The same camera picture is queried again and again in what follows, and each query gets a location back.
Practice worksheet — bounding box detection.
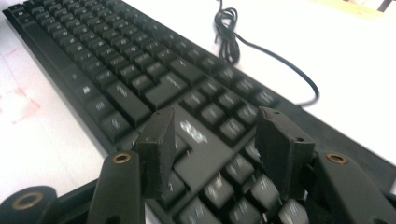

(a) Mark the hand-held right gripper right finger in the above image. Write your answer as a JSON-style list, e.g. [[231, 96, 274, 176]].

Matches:
[[254, 105, 316, 201]]

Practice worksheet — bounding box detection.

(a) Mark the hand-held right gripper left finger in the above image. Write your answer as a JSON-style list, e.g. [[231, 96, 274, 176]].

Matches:
[[134, 106, 177, 200]]

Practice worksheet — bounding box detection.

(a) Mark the black computer keyboard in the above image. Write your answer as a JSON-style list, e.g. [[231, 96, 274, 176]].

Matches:
[[2, 0, 396, 224]]

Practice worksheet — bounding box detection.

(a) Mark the white table sheet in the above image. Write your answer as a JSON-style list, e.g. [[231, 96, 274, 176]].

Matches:
[[0, 0, 396, 224]]

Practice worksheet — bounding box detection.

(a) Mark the black keyboard cable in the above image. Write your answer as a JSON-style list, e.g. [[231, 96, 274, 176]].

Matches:
[[214, 0, 320, 107]]

